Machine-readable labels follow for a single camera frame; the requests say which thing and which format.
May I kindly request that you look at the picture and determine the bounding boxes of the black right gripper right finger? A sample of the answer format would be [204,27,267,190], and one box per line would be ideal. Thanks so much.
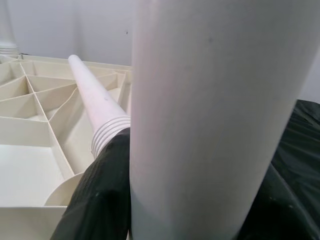
[239,163,320,240]

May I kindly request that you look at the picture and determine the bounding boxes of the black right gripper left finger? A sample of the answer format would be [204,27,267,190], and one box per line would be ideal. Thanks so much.
[51,127,133,240]

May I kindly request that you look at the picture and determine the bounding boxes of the white plastic table top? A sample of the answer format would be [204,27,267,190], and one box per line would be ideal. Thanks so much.
[0,54,134,240]

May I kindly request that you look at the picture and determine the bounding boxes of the white plastic table leg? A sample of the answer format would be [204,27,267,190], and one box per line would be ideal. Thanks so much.
[0,0,20,58]
[127,0,320,240]
[67,54,132,158]

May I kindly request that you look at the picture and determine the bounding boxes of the black tablecloth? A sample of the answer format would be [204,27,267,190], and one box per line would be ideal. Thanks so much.
[268,98,320,221]

